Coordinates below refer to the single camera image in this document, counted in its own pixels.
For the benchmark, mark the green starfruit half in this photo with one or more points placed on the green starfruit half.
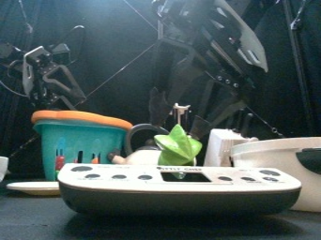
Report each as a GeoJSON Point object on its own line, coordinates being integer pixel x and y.
{"type": "Point", "coordinates": [176, 145]}

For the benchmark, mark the white grey toy appliance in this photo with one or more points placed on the white grey toy appliance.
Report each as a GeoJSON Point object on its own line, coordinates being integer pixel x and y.
{"type": "Point", "coordinates": [219, 146]}

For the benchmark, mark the teal basket orange rim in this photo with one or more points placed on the teal basket orange rim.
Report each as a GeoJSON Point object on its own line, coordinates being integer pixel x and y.
{"type": "Point", "coordinates": [79, 140]}

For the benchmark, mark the red toy pepper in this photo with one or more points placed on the red toy pepper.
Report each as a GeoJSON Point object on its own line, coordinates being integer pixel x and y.
{"type": "Point", "coordinates": [59, 162]}

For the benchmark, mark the small white toy plate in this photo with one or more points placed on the small white toy plate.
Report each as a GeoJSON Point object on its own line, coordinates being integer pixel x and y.
{"type": "Point", "coordinates": [33, 187]}

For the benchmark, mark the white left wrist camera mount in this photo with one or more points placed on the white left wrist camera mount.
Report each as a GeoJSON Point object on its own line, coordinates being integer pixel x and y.
{"type": "Point", "coordinates": [28, 72]}

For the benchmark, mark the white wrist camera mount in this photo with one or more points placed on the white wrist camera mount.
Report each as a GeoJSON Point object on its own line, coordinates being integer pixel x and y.
{"type": "Point", "coordinates": [250, 37]}
{"type": "Point", "coordinates": [28, 72]}

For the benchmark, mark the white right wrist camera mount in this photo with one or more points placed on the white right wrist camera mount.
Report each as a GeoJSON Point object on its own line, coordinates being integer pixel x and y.
{"type": "Point", "coordinates": [250, 37]}

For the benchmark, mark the black frame post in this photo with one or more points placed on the black frame post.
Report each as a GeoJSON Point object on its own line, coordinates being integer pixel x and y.
{"type": "Point", "coordinates": [298, 78]}

